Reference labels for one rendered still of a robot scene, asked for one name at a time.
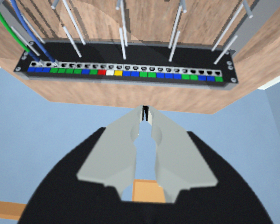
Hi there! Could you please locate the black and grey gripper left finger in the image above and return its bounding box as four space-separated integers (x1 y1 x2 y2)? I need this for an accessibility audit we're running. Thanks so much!
17 105 145 224

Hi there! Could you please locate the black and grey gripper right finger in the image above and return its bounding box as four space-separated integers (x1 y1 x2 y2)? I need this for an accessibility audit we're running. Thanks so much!
145 105 274 224

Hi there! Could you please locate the green cable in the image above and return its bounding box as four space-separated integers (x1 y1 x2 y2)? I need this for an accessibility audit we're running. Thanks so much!
0 13 34 56

